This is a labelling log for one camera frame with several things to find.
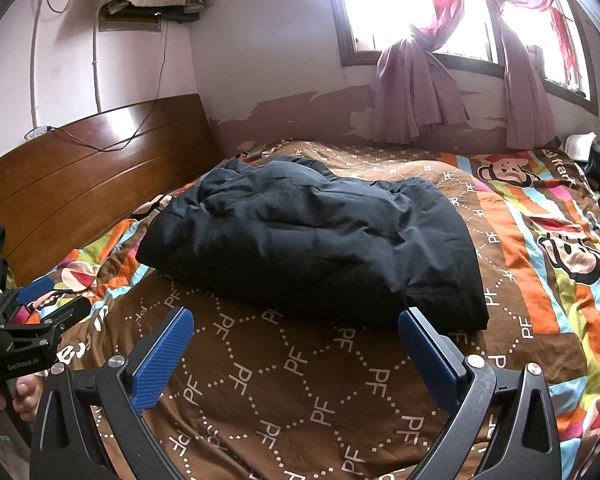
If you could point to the black wall shelf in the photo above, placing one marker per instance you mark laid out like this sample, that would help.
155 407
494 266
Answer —
177 14

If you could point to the white wall conduit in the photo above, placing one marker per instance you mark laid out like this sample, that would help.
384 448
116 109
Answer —
36 60

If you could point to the white wall pipe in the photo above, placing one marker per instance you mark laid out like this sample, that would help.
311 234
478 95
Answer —
97 70

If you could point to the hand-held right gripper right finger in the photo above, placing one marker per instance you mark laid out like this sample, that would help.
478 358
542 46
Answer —
425 355

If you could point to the narrow pink curtain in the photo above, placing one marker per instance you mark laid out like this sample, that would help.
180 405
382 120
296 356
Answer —
525 100

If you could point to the person's left hand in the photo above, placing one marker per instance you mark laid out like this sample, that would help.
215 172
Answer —
26 395

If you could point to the wide pink curtain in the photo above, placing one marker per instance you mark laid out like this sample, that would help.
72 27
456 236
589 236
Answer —
415 90

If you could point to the brown printed blanket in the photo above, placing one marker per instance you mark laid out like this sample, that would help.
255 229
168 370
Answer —
305 385

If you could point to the black padded jacket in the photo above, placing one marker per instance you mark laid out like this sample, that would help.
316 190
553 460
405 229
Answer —
305 240

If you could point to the wooden headboard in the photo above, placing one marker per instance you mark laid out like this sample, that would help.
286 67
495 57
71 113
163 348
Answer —
105 170

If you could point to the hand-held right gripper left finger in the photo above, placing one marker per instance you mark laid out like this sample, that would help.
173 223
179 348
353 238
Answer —
162 355

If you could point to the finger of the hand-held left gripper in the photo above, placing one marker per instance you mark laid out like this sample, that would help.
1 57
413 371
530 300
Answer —
65 316
35 290

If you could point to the white power strip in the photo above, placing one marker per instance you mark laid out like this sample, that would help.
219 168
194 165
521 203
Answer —
35 133

